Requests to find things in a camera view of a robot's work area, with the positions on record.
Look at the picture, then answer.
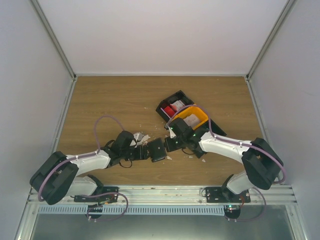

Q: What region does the left frame post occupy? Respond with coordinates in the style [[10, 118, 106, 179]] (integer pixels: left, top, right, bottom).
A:
[[28, 0, 77, 81]]

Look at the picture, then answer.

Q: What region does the black bin left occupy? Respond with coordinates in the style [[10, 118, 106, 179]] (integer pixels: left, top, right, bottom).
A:
[[155, 90, 194, 123]]

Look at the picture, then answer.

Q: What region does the frame post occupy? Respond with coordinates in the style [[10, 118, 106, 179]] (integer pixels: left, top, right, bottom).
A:
[[28, 0, 77, 81], [245, 0, 298, 81]]

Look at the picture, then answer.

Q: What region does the grey cable duct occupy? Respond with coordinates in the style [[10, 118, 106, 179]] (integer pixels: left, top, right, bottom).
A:
[[38, 204, 225, 216]]

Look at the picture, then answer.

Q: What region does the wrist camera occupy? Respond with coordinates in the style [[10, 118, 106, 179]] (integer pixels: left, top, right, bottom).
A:
[[164, 124, 176, 139], [133, 132, 145, 146]]

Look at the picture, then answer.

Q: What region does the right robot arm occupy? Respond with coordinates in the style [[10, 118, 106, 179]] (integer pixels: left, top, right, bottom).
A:
[[166, 117, 284, 203]]

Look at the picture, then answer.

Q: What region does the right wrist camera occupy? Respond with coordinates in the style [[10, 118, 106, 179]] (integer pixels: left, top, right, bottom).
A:
[[164, 124, 176, 139]]

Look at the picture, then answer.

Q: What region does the black bin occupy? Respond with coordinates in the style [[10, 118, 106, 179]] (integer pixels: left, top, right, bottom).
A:
[[193, 119, 228, 160], [155, 90, 194, 123]]

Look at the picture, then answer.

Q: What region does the black bin right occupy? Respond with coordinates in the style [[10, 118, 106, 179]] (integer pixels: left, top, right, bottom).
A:
[[193, 119, 228, 160]]

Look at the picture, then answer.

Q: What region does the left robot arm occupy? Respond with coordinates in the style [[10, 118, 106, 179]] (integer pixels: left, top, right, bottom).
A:
[[29, 130, 150, 205]]

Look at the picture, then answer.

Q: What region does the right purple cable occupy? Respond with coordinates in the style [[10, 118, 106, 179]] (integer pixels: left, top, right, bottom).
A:
[[166, 106, 286, 186]]

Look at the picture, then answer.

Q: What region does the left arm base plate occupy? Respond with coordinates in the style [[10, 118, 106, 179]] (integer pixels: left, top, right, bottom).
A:
[[73, 186, 119, 204]]

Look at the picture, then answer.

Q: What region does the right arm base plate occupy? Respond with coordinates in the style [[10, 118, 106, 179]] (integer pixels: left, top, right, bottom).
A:
[[201, 186, 251, 204]]

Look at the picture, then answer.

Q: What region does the right frame post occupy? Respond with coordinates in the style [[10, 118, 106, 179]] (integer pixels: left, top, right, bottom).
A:
[[245, 0, 298, 81]]

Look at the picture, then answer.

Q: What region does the aluminium front rail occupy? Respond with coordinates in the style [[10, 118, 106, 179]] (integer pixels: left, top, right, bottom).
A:
[[29, 184, 298, 206]]

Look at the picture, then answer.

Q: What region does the white pink cards stack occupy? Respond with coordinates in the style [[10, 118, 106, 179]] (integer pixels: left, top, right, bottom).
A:
[[183, 114, 201, 129]]

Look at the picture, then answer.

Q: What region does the orange bin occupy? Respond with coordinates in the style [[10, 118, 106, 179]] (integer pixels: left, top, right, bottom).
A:
[[173, 106, 209, 130]]

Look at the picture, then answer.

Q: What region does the red white cards stack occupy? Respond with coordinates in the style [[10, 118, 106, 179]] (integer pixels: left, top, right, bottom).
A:
[[161, 100, 185, 118]]

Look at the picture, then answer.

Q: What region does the black leather card holder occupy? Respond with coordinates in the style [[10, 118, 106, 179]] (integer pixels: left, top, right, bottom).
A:
[[147, 137, 167, 163]]

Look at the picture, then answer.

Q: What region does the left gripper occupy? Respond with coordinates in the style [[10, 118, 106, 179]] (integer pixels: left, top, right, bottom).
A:
[[121, 145, 154, 161]]

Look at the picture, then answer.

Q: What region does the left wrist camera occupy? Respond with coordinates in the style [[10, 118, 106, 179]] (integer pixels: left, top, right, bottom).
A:
[[133, 132, 145, 146]]

